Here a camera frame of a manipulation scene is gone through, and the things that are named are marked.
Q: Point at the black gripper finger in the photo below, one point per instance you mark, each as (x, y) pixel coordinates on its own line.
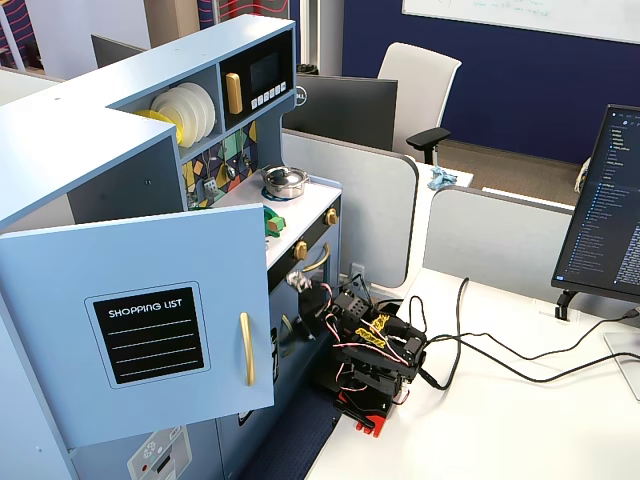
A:
(301, 282)
(314, 317)

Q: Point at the light blue toy kitchen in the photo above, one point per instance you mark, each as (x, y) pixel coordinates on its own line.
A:
(60, 140)

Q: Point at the silver monitor base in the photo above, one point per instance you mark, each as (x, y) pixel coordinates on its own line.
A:
(625, 365)

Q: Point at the hanging toy utensil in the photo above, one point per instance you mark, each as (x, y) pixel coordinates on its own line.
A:
(229, 169)

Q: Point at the white whiteboard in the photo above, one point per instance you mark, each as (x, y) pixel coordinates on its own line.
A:
(525, 15)

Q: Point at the white office chair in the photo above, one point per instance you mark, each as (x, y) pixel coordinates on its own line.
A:
(415, 85)

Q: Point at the dark monitor back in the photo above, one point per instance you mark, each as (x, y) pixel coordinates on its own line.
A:
(112, 50)

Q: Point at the tall grey desk divider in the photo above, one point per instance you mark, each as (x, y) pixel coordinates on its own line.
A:
(360, 200)

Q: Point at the white toy plate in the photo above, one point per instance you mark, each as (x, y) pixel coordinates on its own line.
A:
(192, 107)
(209, 107)
(167, 117)

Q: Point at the black Dell monitor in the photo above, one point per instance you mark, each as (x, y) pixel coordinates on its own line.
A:
(345, 110)

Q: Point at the silver toy pot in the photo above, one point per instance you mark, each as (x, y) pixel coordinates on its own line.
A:
(285, 189)

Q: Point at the monitor showing code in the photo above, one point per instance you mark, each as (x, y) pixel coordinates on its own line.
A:
(600, 210)

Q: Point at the blue woven mat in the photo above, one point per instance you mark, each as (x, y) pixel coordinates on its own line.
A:
(295, 450)

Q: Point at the blue crumpled cloth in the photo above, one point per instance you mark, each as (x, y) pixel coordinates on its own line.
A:
(440, 179)

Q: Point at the red robot base clamp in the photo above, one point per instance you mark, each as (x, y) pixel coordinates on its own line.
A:
(365, 412)

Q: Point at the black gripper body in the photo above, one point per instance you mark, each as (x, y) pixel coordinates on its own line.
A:
(311, 300)

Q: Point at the yellow toy plate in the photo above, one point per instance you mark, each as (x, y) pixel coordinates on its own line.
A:
(147, 116)

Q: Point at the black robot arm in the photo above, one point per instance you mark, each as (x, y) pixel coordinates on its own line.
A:
(385, 350)

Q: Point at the gold stove knob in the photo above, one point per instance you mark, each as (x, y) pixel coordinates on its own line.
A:
(330, 217)
(300, 249)

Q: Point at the green toy recipient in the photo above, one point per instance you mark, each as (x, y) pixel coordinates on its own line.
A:
(274, 220)

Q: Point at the low grey desk divider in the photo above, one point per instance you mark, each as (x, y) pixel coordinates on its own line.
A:
(490, 245)

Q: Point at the white wall plug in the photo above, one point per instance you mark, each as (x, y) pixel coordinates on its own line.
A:
(357, 274)

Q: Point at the grey toy grater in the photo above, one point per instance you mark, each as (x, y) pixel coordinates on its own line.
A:
(210, 186)

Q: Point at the silver pot lid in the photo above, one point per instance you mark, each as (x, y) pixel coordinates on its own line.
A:
(284, 176)

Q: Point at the blue cabinet door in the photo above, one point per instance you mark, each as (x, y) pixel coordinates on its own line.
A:
(50, 300)

